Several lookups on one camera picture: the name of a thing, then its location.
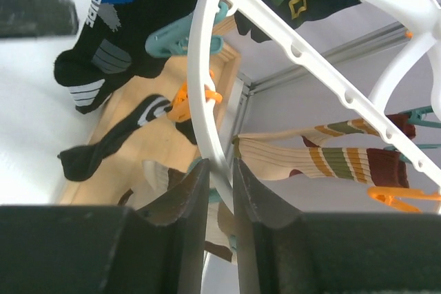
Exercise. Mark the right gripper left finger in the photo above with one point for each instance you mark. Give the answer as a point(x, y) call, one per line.
point(109, 249)

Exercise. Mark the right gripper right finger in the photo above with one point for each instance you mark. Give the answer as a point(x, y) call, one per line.
point(281, 249)

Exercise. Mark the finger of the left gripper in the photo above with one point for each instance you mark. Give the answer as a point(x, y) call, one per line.
point(38, 18)

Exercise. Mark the black sock white stripes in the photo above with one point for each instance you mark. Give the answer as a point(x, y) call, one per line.
point(79, 163)

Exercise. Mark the black sock plain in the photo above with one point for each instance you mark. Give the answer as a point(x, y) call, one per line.
point(111, 48)

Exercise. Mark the wooden hanger stand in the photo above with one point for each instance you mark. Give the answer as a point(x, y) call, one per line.
point(158, 140)

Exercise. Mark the white round clip hanger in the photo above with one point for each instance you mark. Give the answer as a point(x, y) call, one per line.
point(420, 17)

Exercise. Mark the orange peg lower right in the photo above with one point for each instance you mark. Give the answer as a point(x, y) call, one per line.
point(392, 197)

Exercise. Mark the beige striped ribbed sock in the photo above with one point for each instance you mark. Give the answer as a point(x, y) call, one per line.
point(372, 166)

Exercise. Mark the teal clothes peg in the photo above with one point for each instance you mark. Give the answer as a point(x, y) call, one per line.
point(173, 39)

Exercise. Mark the orange clothes peg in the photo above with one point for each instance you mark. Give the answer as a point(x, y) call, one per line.
point(180, 111)

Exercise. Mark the teal peg right side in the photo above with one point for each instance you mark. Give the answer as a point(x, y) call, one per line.
point(416, 116)

